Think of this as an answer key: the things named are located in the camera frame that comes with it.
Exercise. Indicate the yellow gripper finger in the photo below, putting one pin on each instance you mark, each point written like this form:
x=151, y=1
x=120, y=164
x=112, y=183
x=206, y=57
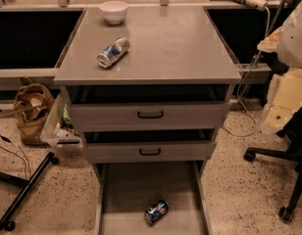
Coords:
x=269, y=44
x=284, y=100

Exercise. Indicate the blue pepsi can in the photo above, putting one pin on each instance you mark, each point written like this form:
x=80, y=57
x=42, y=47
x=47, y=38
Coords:
x=113, y=52
x=156, y=211

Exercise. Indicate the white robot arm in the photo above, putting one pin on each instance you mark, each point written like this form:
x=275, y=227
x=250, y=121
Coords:
x=289, y=48

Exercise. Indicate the grey drawer cabinet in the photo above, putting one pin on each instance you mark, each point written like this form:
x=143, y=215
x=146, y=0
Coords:
x=175, y=56

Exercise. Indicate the blue pepsi can on counter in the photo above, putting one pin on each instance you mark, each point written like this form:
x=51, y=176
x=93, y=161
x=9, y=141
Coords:
x=113, y=52

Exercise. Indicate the grey top drawer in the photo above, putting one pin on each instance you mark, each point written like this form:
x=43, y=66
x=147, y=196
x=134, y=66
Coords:
x=158, y=116

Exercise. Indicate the grey drawer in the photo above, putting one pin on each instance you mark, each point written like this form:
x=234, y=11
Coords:
x=128, y=190
x=149, y=152
x=158, y=116

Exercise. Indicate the grey middle drawer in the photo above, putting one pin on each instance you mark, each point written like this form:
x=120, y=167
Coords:
x=149, y=152

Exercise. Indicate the grey bottom drawer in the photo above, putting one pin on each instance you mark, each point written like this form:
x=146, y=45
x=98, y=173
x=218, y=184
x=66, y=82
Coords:
x=128, y=190

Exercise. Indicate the white ceramic bowl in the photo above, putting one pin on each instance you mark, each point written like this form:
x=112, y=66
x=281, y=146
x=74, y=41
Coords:
x=114, y=12

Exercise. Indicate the clear plastic storage bin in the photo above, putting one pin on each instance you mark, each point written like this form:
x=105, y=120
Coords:
x=56, y=134

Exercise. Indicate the black rolling stand leg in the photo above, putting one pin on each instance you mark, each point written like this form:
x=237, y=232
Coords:
x=6, y=222

